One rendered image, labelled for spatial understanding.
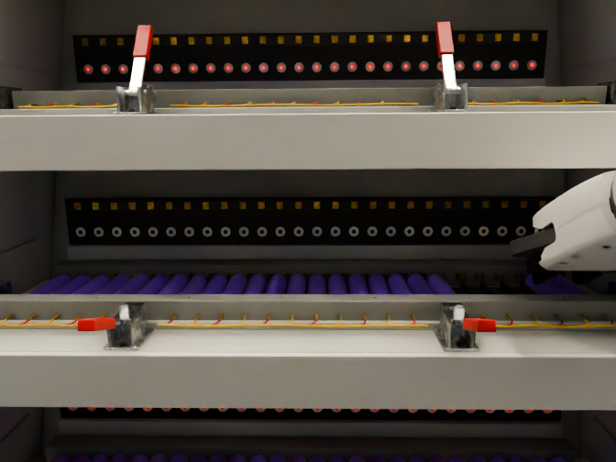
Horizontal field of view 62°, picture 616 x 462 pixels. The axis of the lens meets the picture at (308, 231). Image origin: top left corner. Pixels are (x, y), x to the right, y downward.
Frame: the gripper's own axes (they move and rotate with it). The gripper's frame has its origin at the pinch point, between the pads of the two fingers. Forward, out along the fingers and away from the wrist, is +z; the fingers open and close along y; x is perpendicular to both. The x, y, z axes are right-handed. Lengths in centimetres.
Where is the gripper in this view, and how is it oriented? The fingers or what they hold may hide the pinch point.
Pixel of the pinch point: (564, 263)
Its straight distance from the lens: 52.3
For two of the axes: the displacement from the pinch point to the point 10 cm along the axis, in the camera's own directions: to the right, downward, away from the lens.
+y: -10.0, 0.0, 0.2
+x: 0.0, 9.5, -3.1
